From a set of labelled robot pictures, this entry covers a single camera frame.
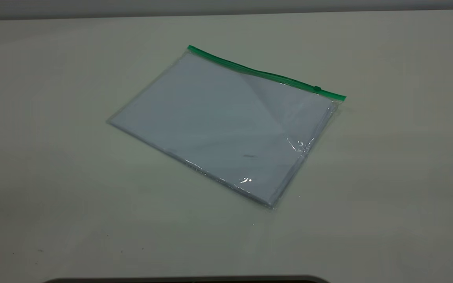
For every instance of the clear plastic zip bag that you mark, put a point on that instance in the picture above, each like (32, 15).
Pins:
(218, 70)

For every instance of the white paper stack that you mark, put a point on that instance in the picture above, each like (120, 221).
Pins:
(210, 125)

